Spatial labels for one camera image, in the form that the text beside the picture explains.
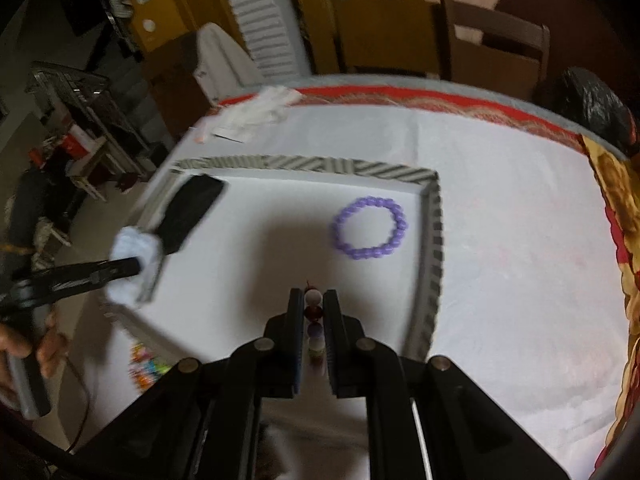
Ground metal stair railing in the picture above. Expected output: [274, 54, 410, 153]
[25, 62, 151, 181]

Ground person's left hand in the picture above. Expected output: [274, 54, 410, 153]
[34, 310, 69, 380]

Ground black plastic bag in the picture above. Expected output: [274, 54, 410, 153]
[535, 67, 636, 158]

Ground white louvre door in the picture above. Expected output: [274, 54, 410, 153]
[212, 0, 313, 78]

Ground white jacket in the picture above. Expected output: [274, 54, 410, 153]
[194, 23, 263, 103]

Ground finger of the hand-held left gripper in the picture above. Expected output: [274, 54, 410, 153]
[15, 256, 142, 302]

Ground white scrunchie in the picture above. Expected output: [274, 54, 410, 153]
[102, 226, 168, 308]

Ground multicoloured round bead bracelet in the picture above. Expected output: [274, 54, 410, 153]
[302, 280, 326, 376]

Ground black hair clip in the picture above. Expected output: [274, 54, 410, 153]
[159, 174, 226, 256]

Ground striped cardboard tray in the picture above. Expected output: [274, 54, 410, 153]
[132, 155, 445, 361]

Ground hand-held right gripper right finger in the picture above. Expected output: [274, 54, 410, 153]
[322, 289, 573, 480]

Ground thin black cable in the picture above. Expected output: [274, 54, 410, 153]
[67, 355, 96, 453]

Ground red box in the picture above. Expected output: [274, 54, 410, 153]
[60, 127, 91, 161]

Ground red patterned cloth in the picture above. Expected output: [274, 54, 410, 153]
[220, 85, 586, 153]

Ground round wooden table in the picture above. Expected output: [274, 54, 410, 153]
[492, 0, 631, 101]

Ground floral patterned blanket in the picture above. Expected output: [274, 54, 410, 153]
[580, 132, 640, 466]

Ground yellow wooden chair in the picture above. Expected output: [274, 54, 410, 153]
[332, 0, 441, 76]

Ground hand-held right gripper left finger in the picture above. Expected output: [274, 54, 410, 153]
[65, 287, 307, 480]

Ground brown wooden chair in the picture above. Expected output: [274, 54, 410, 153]
[439, 0, 551, 98]

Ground purple bead bracelet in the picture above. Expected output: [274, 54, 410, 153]
[331, 196, 410, 261]

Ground small wooden side table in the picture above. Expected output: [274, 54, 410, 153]
[67, 137, 121, 201]

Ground white cotton gloves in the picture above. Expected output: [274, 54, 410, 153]
[195, 86, 303, 143]

